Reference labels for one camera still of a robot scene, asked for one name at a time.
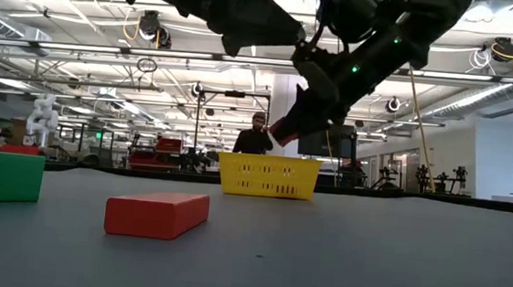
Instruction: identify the red rectangular block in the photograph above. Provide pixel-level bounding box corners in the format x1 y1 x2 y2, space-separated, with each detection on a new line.
268 115 305 150
102 186 212 244

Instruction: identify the red tool cart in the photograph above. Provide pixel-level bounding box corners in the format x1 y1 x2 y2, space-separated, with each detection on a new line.
127 133 186 175

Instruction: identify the black robot rig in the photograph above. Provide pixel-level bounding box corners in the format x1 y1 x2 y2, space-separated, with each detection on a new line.
412 163 472 197

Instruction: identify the yellow hanging cable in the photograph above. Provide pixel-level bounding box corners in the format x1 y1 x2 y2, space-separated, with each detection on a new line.
398 66 446 194

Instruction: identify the yellow plastic basket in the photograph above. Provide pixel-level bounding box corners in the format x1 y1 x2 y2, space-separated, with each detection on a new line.
214 151 324 203

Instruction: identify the black monitor on stand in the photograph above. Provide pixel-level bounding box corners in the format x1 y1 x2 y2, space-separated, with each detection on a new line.
296 122 358 162

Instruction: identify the black ceiling cable reel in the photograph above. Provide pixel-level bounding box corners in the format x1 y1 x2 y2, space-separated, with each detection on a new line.
136 8 175 49
385 95 402 114
490 36 513 63
189 80 206 100

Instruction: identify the small green cube block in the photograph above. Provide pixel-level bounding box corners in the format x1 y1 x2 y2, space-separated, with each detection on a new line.
0 151 48 208

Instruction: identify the person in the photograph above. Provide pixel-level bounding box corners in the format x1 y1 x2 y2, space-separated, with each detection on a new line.
231 109 278 158

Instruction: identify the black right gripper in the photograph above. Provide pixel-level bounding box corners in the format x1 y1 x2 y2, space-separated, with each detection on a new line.
279 42 378 147

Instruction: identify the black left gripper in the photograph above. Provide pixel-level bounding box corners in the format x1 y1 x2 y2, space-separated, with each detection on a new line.
171 0 309 63

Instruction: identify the silver ventilation duct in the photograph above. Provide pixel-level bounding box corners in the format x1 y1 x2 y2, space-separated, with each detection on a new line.
422 49 513 126
0 6 56 44

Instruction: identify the white building column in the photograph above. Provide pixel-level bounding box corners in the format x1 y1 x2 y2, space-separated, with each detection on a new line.
265 73 308 160

